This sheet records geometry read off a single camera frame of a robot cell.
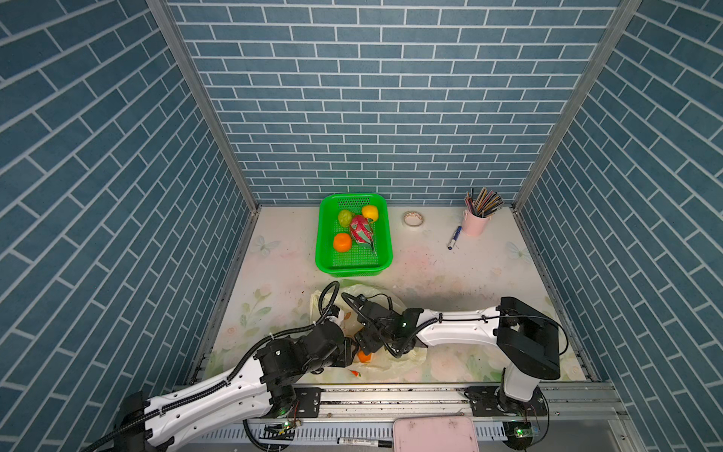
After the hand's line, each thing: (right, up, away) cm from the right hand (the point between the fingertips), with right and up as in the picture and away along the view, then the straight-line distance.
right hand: (361, 330), depth 84 cm
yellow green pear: (-8, +35, +25) cm, 44 cm away
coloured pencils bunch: (+46, +40, +22) cm, 64 cm away
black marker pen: (+7, -22, -16) cm, 28 cm away
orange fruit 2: (+1, -4, -9) cm, 10 cm away
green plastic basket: (-2, +19, +18) cm, 26 cm away
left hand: (-1, -3, -8) cm, 9 cm away
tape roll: (+20, +35, +33) cm, 52 cm away
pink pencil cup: (+42, +32, +24) cm, 58 cm away
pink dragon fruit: (-1, +30, +19) cm, 35 cm away
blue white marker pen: (+36, +28, +27) cm, 53 cm away
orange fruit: (-8, +26, +19) cm, 33 cm away
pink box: (+19, -20, -15) cm, 32 cm away
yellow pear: (+2, +38, +28) cm, 47 cm away
